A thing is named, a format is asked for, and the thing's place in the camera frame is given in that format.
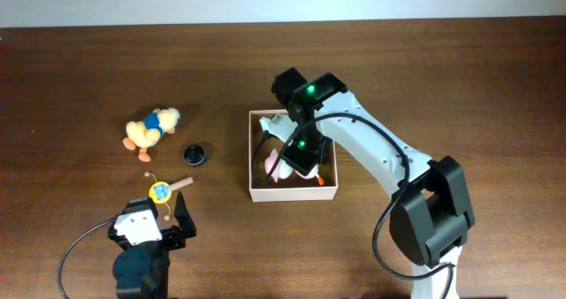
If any yellow rattle drum wooden handle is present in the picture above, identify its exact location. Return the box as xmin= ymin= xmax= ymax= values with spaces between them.
xmin=144 ymin=172 xmax=194 ymax=221

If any pink toy duck with hat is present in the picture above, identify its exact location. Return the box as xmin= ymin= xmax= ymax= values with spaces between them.
xmin=264 ymin=149 xmax=325 ymax=186

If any black round cap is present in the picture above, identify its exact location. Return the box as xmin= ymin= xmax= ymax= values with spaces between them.
xmin=183 ymin=144 xmax=206 ymax=167

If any yellow plush duck blue vest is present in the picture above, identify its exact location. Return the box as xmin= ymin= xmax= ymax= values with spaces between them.
xmin=122 ymin=108 xmax=180 ymax=163

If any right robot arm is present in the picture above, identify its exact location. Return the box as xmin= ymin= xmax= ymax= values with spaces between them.
xmin=250 ymin=67 xmax=475 ymax=298

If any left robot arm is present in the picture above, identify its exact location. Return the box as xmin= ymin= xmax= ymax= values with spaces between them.
xmin=108 ymin=193 xmax=196 ymax=299

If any open cardboard box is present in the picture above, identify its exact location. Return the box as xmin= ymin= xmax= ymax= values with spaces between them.
xmin=249 ymin=109 xmax=338 ymax=203

